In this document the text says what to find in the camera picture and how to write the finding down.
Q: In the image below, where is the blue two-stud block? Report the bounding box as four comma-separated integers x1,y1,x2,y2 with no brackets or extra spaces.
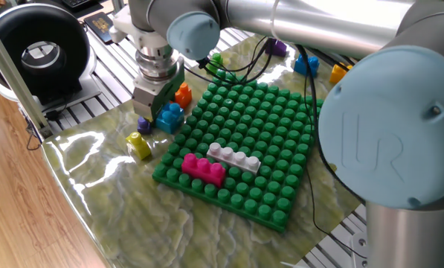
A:
293,54,321,78

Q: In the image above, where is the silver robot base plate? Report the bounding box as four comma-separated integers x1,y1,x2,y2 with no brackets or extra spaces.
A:
350,232,370,268

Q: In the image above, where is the violet two-stud block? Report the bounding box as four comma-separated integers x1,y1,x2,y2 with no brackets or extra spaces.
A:
136,115,152,135

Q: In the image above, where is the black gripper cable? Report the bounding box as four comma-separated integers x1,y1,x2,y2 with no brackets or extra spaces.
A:
184,35,274,86

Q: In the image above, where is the white four-stud block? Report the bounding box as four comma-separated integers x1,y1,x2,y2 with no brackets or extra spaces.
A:
206,142,263,175

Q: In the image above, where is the black small card device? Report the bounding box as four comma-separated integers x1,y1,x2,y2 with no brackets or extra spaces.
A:
83,11,115,45

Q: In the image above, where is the large green studded baseplate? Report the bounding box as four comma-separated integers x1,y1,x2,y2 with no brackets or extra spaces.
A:
152,70,325,234

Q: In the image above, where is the thick black cable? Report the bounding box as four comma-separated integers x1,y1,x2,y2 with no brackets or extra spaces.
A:
295,44,364,204

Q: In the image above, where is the green marble patterned mat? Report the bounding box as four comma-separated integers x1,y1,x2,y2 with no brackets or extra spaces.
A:
41,35,362,268

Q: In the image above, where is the silver Schunk gripper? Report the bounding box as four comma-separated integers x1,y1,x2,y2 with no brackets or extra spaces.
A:
132,60,186,123

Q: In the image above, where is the light blue four-stud block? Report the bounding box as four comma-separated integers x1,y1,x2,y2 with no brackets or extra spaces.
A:
155,103,185,135

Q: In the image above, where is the dark purple single-stud block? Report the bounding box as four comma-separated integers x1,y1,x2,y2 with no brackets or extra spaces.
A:
265,39,289,58

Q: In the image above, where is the yellow two-stud block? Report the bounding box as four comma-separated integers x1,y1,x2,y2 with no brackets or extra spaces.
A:
329,63,353,84

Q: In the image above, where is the pink three-stud block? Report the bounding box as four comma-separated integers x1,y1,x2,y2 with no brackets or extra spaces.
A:
181,153,227,188

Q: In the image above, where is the yellow-green single-stud block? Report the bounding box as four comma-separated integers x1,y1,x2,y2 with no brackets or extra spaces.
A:
125,131,152,161

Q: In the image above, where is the black ring shaped device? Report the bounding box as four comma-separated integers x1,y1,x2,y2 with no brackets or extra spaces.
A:
0,2,98,106

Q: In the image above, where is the aluminium frame post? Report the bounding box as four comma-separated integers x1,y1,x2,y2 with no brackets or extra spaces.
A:
0,10,54,139

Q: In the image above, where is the bright green two-stud block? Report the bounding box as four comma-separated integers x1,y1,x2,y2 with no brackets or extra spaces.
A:
206,52,225,75

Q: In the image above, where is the black keyboard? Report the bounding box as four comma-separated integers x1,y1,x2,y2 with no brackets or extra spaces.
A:
60,0,103,12

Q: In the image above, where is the thin black cable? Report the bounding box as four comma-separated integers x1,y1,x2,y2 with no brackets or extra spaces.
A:
305,163,367,260

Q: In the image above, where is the orange two-stud block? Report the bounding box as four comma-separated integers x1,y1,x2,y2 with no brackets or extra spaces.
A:
174,82,193,109

